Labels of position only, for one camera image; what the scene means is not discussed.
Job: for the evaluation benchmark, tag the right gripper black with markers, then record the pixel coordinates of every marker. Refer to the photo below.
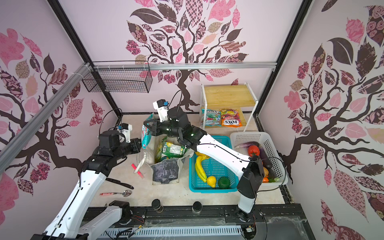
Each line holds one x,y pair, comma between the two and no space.
157,129

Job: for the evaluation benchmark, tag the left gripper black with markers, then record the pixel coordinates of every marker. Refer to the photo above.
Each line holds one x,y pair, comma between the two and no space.
136,147

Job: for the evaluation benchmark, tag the teal snack bag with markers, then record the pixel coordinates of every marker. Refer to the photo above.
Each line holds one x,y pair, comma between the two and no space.
145,137

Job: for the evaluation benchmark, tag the green yellow snack bag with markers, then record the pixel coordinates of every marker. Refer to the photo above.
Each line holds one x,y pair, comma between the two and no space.
173,151
159,150

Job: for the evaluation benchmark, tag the cream canvas grocery bag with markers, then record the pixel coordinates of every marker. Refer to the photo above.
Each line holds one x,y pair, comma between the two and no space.
168,170

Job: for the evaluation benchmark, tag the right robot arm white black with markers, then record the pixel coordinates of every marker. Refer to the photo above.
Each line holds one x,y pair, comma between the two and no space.
249,170

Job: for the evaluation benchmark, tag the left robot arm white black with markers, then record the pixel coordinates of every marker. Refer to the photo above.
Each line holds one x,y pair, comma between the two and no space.
67,225

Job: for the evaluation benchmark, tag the teal candy bag lower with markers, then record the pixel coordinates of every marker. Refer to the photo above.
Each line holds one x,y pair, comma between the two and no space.
211,118

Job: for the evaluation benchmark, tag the orange Fox's candy bag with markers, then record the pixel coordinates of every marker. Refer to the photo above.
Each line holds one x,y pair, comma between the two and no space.
230,118

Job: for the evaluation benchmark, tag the pink marker pen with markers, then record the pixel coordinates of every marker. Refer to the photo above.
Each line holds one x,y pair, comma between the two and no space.
137,171

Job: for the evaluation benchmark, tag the single yellow banana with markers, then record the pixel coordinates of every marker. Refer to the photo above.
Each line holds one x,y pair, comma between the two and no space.
199,168

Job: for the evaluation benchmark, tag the teal plastic basket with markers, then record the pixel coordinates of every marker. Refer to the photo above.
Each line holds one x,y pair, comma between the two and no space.
211,168

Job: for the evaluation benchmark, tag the white plastic basket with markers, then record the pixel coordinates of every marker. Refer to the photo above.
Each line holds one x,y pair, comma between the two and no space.
265,141

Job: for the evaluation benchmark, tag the yellow lemon front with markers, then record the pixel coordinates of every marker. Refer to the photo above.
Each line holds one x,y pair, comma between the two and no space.
211,181

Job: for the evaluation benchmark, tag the white wooden shelf rack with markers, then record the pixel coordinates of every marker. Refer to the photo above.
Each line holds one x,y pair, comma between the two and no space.
236,97

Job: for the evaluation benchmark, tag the light purple eggplant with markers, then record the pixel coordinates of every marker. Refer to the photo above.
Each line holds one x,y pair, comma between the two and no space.
247,145

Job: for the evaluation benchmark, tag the green bell pepper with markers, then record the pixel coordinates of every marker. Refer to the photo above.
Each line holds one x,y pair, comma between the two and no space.
224,183

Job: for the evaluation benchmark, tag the red tomato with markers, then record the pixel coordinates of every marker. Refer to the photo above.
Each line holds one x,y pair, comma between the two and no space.
253,150

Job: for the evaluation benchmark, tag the dark purple eggplant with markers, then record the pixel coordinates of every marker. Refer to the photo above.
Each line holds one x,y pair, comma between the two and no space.
265,159

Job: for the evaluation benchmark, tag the brown potato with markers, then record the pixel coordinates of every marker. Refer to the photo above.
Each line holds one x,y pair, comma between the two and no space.
266,172

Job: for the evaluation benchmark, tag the orange carrot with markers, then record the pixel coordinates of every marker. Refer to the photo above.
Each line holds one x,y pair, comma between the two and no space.
270,180

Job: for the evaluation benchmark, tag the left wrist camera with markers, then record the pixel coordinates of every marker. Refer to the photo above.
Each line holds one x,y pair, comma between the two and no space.
125,129

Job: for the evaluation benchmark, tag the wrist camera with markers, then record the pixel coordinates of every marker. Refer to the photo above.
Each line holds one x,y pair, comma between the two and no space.
125,129
161,106

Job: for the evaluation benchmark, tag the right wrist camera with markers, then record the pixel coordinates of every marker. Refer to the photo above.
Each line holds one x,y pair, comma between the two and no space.
161,106

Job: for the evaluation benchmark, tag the black handled knife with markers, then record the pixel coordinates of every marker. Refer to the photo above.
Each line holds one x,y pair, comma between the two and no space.
120,183

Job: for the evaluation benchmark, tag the metal spoon pink handle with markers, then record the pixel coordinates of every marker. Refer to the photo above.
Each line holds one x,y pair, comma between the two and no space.
125,193

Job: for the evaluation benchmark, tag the black wire basket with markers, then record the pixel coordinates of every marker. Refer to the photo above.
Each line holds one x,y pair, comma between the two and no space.
119,77

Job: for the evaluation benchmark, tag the aluminium frame rail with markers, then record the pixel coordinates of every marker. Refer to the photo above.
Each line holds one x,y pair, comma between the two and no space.
12,149

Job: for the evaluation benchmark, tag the black post left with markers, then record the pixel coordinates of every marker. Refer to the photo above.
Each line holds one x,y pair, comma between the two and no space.
157,205

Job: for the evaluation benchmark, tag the black post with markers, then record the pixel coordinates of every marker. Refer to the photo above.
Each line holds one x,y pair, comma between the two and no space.
197,208
157,205

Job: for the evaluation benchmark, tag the black post right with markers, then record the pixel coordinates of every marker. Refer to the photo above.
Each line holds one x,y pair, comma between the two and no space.
197,208

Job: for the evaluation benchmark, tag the white vented cable duct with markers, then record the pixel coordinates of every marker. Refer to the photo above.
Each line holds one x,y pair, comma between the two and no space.
196,232

